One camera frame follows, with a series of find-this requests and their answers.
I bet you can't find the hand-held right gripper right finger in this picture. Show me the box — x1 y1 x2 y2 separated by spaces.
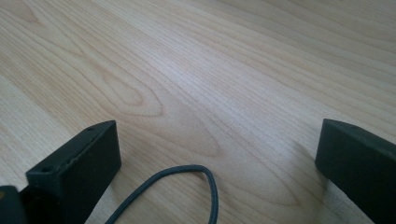
314 118 396 224

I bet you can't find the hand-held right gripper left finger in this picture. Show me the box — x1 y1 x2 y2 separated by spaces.
25 119 122 224

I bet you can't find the grey braided cable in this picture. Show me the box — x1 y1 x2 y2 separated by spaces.
104 164 219 224

